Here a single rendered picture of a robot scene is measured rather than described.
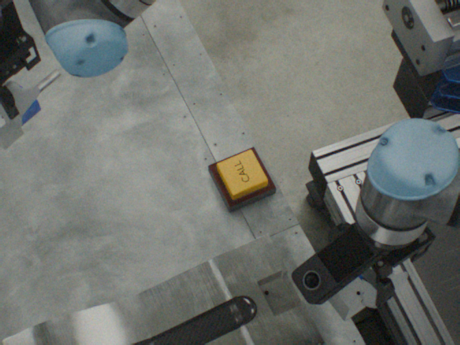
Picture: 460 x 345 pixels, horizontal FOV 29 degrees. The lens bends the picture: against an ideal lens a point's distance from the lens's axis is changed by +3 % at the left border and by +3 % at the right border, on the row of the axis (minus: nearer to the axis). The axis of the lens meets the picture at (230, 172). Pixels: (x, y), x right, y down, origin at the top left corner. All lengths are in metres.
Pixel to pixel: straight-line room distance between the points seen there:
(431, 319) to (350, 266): 0.96
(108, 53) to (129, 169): 0.46
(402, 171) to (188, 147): 0.62
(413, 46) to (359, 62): 1.10
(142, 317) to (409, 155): 0.50
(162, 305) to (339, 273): 0.30
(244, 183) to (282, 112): 1.04
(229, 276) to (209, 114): 0.32
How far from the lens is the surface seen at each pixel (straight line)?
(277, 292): 1.22
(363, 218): 0.92
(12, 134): 1.28
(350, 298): 1.13
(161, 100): 1.42
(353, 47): 2.46
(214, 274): 1.20
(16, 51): 1.15
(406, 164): 0.82
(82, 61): 0.92
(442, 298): 1.96
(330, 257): 0.99
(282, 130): 2.31
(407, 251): 1.02
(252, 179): 1.31
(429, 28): 1.29
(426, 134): 0.83
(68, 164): 1.38
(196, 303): 1.19
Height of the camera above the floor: 2.02
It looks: 64 degrees down
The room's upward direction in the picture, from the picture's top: 1 degrees clockwise
